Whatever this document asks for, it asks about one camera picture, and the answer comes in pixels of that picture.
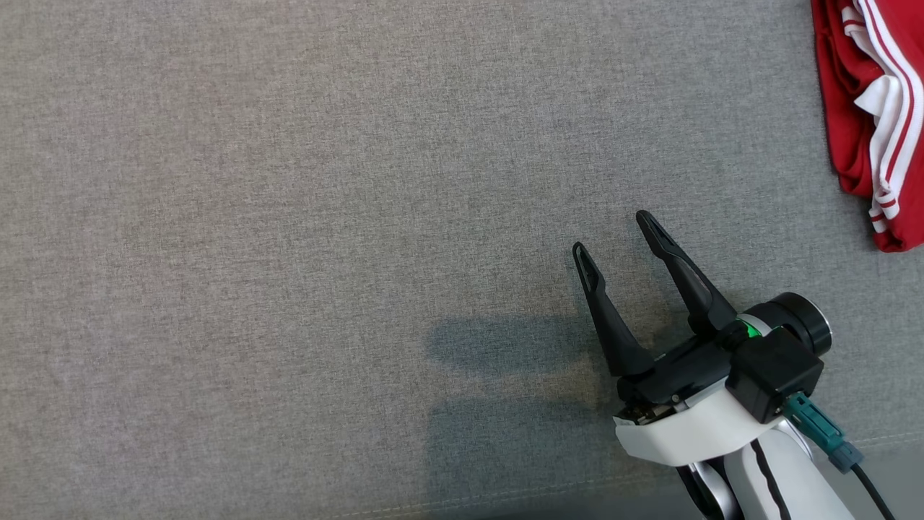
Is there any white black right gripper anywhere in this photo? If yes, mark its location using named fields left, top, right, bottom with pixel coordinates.
left=572, top=210, right=832, bottom=468

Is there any red Bulls 23 jersey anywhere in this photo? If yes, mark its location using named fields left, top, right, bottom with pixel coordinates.
left=810, top=0, right=924, bottom=254

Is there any black right arm cable sleeve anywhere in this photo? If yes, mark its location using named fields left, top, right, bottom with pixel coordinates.
left=675, top=462, right=730, bottom=520

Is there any teal right camera connector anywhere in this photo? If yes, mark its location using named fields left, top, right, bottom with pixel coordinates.
left=782, top=392, right=865, bottom=474

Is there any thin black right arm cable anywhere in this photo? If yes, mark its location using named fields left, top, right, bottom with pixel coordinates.
left=751, top=439, right=795, bottom=520

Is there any black right camera cable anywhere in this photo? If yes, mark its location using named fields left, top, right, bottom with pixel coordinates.
left=850, top=462, right=897, bottom=520

